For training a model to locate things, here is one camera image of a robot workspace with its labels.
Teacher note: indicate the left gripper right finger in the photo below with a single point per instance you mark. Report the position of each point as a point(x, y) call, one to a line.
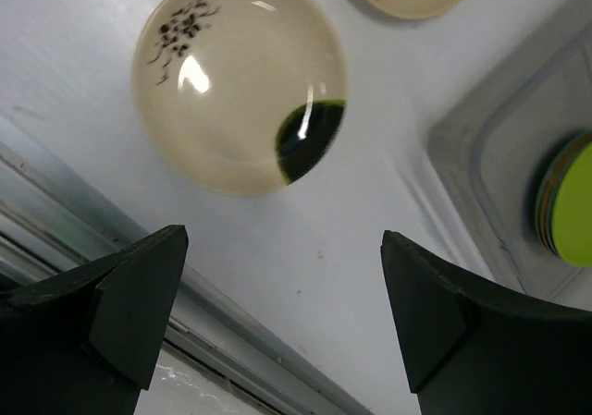
point(471, 346)

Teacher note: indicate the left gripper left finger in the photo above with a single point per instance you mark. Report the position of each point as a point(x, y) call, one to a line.
point(86, 341)

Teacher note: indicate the blue patterned plate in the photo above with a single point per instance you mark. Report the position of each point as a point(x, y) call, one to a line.
point(551, 181)

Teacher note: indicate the cream plate black patch front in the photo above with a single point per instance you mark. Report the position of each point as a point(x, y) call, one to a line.
point(242, 96)

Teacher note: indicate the green plate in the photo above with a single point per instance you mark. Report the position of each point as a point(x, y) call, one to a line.
point(571, 212)

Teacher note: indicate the clear plastic bin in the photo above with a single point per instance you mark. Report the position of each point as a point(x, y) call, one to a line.
point(490, 150)

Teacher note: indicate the white taped sheet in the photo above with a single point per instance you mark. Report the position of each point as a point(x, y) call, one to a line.
point(178, 389)

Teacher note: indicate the aluminium frame rail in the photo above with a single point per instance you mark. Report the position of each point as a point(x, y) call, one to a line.
point(52, 222)

